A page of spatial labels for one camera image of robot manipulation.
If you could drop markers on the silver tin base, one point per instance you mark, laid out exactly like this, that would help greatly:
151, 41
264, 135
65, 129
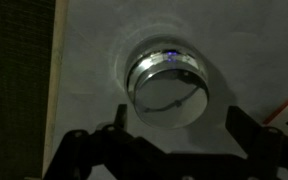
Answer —
129, 83

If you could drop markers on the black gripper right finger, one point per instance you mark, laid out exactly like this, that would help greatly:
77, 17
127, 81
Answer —
270, 150

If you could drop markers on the round silver metal cup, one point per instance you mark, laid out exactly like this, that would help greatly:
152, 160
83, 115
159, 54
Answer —
170, 100

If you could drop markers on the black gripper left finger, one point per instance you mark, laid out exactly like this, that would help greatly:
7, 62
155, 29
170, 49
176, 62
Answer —
94, 153

